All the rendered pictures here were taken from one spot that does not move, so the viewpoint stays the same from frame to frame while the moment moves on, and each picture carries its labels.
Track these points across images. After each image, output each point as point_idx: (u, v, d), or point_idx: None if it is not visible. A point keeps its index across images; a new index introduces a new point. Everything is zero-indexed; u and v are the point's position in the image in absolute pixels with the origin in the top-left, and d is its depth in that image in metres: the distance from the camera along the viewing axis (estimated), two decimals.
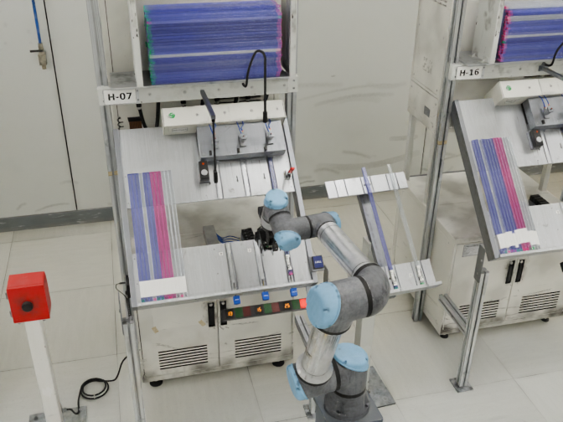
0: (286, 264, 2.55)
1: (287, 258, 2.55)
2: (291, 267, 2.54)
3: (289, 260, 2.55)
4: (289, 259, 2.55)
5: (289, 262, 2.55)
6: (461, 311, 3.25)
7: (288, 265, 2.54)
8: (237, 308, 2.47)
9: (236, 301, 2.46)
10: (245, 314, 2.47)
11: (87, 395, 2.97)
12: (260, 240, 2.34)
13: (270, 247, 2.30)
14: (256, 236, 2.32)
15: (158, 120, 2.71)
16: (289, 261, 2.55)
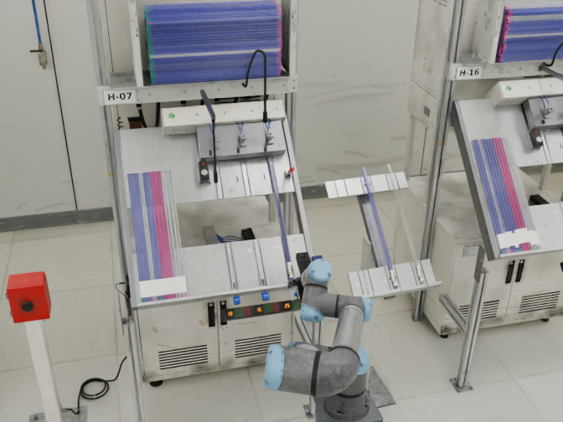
0: (288, 271, 2.54)
1: (289, 265, 2.54)
2: (292, 275, 2.53)
3: (291, 268, 2.54)
4: (291, 267, 2.54)
5: (291, 270, 2.53)
6: (461, 311, 3.25)
7: (290, 272, 2.53)
8: (237, 308, 2.47)
9: (236, 301, 2.46)
10: (245, 314, 2.47)
11: (87, 395, 2.97)
12: (294, 286, 2.35)
13: None
14: (293, 284, 2.32)
15: (158, 120, 2.71)
16: (291, 269, 2.53)
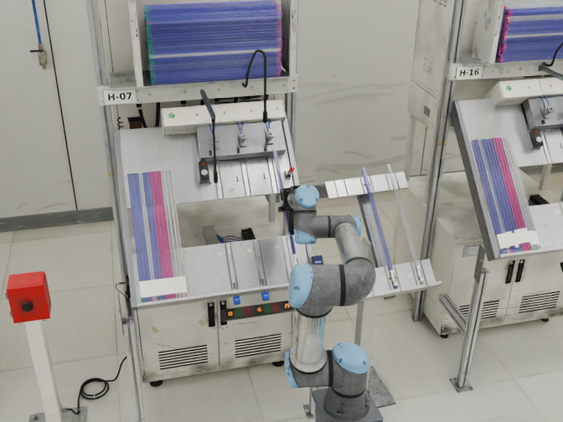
0: (294, 264, 2.43)
1: (295, 258, 2.43)
2: None
3: (296, 260, 2.43)
4: (296, 259, 2.43)
5: (296, 262, 2.43)
6: (461, 311, 3.25)
7: (296, 265, 2.42)
8: (237, 308, 2.47)
9: (236, 301, 2.46)
10: (245, 314, 2.47)
11: (87, 395, 2.97)
12: None
13: None
14: None
15: (158, 120, 2.71)
16: (296, 261, 2.43)
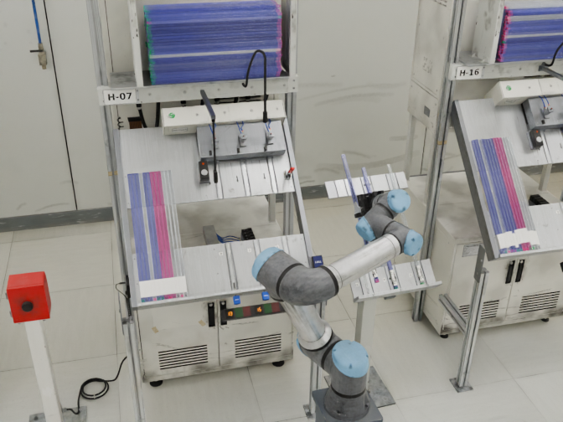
0: (372, 270, 2.39)
1: None
2: (376, 274, 2.38)
3: None
4: None
5: (374, 269, 2.39)
6: (461, 311, 3.25)
7: (374, 271, 2.38)
8: (237, 308, 2.47)
9: (236, 301, 2.46)
10: (245, 314, 2.47)
11: (87, 395, 2.97)
12: None
13: None
14: None
15: (158, 120, 2.71)
16: (374, 268, 2.39)
